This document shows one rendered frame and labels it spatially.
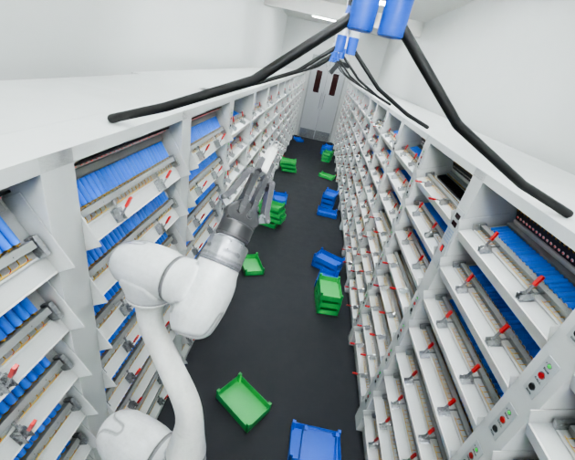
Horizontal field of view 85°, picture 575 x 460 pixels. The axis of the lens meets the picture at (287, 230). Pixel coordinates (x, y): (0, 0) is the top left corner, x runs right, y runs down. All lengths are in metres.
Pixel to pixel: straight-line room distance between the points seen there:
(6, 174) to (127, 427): 0.70
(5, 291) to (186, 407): 0.45
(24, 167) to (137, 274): 0.28
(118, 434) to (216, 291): 0.58
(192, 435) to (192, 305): 0.38
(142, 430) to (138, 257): 0.53
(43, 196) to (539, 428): 1.26
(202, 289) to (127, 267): 0.18
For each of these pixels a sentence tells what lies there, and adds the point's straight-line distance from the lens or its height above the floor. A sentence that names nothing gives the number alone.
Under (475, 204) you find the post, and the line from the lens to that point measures 1.48.
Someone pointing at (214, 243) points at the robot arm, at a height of 1.63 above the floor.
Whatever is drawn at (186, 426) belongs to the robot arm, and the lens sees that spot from 0.90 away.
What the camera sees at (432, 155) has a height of 1.64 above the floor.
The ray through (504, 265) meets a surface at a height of 1.51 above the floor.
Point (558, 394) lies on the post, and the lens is 1.05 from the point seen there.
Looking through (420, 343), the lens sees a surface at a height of 0.93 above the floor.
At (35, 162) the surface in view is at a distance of 0.79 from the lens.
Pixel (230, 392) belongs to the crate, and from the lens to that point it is 2.38.
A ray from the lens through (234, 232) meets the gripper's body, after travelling 0.66.
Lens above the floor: 1.98
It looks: 28 degrees down
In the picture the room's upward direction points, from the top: 12 degrees clockwise
